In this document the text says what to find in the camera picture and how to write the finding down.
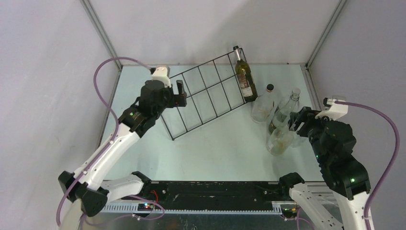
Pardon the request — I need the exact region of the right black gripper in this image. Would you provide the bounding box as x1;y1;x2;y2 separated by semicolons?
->
288;104;336;162

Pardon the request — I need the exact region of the tall clear bottle black label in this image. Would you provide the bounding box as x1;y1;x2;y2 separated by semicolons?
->
268;88;301;135

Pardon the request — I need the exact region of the clear bottle brown stopper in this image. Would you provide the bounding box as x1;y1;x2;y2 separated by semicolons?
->
266;122;294;156

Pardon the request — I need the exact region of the clear bottle black cork stopper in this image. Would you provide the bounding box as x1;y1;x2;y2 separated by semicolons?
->
251;84;275;123

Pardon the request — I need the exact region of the dark green wine bottle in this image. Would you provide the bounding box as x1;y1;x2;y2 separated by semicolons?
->
233;46;258;103

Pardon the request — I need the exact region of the clear bottle silver cap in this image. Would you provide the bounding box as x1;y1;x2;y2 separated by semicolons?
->
290;132;307;148

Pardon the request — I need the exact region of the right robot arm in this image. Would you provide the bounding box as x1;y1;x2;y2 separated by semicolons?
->
278;107;373;230

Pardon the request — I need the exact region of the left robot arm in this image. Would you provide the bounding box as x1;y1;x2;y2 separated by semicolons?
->
58;80;187;217

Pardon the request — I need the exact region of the small circuit board right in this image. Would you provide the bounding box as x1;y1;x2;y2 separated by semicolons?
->
282;208;300;216

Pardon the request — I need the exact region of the small circuit board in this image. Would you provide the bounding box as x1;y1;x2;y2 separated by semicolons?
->
282;208;300;216
137;203;155;212

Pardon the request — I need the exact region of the small circuit board left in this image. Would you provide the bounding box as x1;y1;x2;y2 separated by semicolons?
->
137;203;155;212

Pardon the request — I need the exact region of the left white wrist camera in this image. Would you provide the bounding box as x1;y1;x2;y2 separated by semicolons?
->
150;65;172;88

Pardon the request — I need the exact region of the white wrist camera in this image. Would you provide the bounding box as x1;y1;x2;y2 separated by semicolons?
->
315;96;348;120
150;65;172;88

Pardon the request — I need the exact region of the black wire wine rack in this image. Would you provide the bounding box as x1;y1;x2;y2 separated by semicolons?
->
160;48;252;141

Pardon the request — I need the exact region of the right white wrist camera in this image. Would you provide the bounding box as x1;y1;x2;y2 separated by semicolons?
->
315;96;348;120

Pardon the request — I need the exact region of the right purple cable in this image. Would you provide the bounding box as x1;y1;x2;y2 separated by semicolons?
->
333;101;401;230

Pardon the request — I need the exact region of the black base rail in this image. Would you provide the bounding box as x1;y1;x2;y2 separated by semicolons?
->
126;180;297;213

